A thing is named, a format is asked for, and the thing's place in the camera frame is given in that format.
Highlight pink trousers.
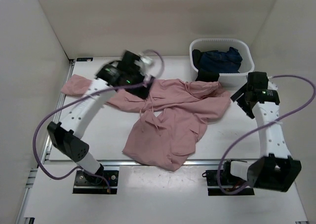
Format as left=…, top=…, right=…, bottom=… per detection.
left=61, top=74, right=232, bottom=172

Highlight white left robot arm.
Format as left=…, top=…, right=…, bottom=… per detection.
left=47, top=50, right=155, bottom=185

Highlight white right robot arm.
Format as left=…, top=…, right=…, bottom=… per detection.
left=219, top=72, right=302, bottom=192

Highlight dark blue trousers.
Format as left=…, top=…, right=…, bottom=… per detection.
left=199, top=47, right=243, bottom=74

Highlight black trousers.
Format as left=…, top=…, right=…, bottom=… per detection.
left=192, top=49, right=220, bottom=82

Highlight white plastic basket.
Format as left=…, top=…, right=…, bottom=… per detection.
left=189, top=38, right=255, bottom=87

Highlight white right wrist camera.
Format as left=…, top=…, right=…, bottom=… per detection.
left=268, top=76, right=278, bottom=90

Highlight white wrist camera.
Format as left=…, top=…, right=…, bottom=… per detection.
left=268, top=76, right=278, bottom=90
left=136, top=53, right=155, bottom=70

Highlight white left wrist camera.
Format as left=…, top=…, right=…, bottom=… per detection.
left=136, top=53, right=155, bottom=70

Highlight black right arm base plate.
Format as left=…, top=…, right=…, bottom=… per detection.
left=202, top=170, right=255, bottom=196

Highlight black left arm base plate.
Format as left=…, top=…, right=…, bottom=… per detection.
left=73, top=170, right=119, bottom=195

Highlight aluminium table edge rail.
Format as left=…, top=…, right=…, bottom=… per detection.
left=27, top=159, right=270, bottom=168

